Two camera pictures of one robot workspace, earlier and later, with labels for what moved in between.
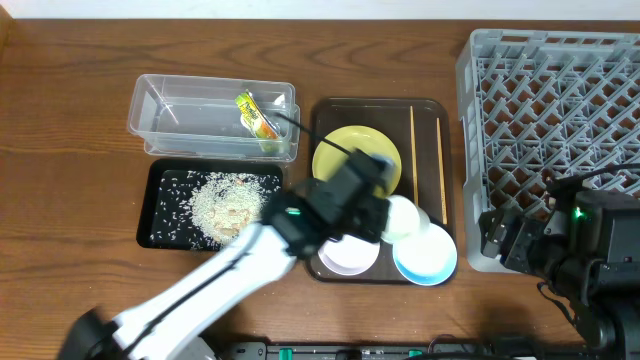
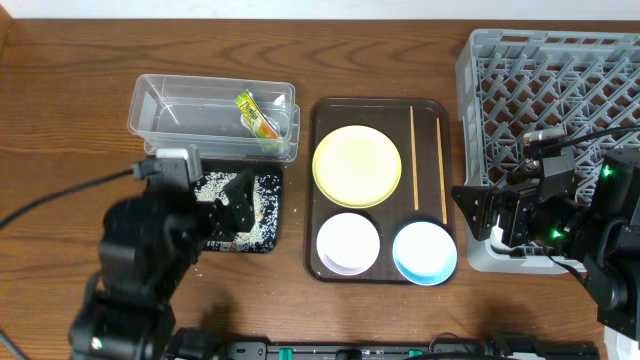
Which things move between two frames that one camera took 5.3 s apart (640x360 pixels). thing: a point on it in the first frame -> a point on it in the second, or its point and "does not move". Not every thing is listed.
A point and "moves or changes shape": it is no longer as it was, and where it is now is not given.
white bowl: [348, 255] does not move
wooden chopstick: [441, 170] does not move
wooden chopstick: [414, 156] does not move
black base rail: [406, 350] does not move
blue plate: [427, 257] does not move
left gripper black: [364, 167] -> [220, 215]
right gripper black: [498, 232] -> [498, 212]
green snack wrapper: [254, 116] does not move
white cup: [404, 219] moves or changes shape
